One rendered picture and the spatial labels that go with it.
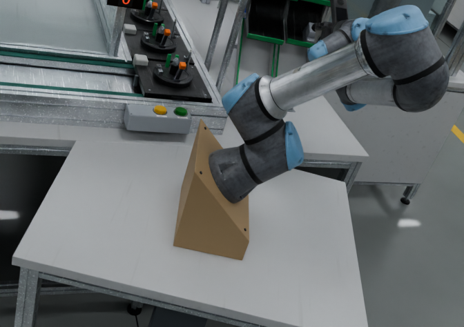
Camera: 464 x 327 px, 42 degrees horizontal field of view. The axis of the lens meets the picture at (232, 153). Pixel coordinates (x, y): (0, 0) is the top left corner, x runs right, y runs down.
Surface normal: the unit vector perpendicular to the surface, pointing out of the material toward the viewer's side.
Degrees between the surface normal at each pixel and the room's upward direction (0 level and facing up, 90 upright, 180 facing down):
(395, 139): 90
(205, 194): 90
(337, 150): 0
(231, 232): 90
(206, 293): 0
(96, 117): 90
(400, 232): 0
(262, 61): 45
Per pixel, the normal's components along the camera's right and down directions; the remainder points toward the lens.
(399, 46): -0.33, 0.44
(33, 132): 0.26, -0.81
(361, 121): 0.29, 0.59
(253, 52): 0.27, -0.16
